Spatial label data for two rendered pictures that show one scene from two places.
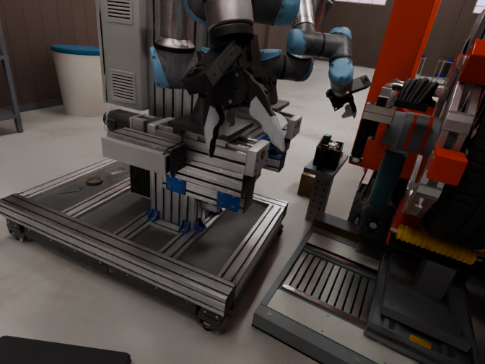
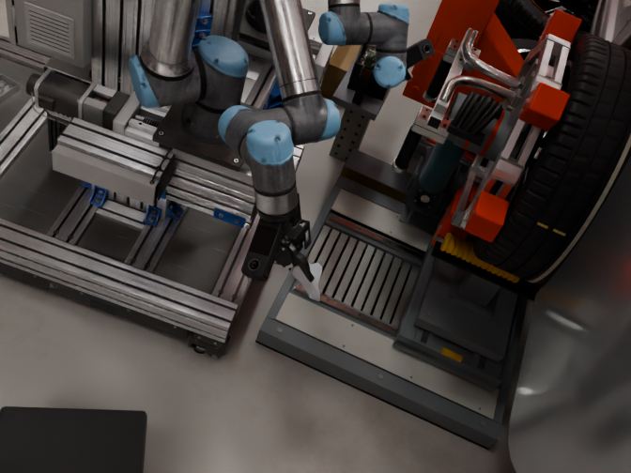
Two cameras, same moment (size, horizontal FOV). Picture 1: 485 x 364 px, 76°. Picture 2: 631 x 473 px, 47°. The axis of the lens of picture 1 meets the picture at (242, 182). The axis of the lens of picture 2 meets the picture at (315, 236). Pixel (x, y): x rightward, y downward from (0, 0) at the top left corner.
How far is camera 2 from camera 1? 1.05 m
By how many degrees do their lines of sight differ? 28
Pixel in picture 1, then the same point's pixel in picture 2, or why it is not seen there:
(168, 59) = (163, 86)
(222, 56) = (274, 248)
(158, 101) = (110, 53)
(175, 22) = (176, 50)
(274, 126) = (313, 288)
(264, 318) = (273, 335)
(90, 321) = (42, 354)
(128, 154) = (98, 176)
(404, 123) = not seen: hidden behind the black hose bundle
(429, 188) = not seen: hidden behind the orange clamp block
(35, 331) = not seen: outside the picture
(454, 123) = (502, 174)
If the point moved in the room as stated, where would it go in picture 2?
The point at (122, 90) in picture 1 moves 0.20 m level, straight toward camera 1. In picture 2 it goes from (48, 37) to (72, 89)
